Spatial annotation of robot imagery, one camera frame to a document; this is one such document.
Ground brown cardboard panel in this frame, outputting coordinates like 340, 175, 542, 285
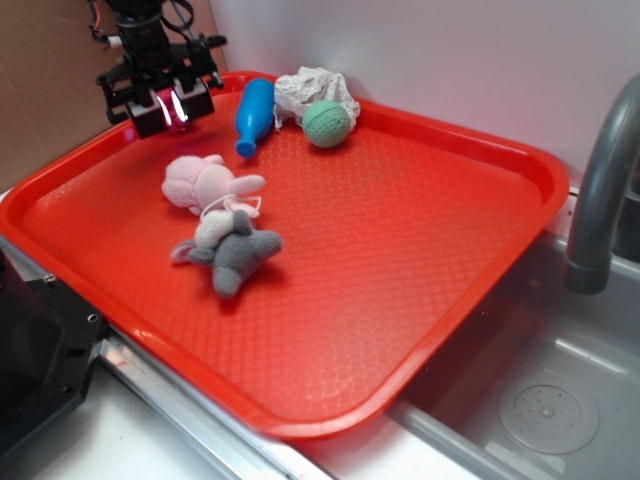
0, 0, 229, 194

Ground red plastic tray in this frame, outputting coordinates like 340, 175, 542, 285
1, 72, 569, 440

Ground green dimpled ball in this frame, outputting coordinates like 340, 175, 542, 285
302, 100, 351, 149

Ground grey plush elephant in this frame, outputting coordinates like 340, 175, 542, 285
170, 210, 283, 299

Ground crumpled white paper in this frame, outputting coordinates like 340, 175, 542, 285
274, 67, 361, 132

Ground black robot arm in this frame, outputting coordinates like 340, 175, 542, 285
89, 1, 227, 138

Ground grey plastic sink basin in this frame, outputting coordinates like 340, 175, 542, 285
389, 234, 639, 479

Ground blue plastic bowling pin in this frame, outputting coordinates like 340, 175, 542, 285
235, 78, 275, 158

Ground metal counter edge rail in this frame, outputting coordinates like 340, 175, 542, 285
0, 234, 331, 480

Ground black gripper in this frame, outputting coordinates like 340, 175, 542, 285
95, 14, 227, 139

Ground pink plush toy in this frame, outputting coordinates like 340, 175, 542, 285
161, 154, 266, 217

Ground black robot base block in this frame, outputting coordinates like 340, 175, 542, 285
1, 255, 105, 461

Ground grey sink faucet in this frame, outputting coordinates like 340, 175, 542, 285
563, 76, 639, 295

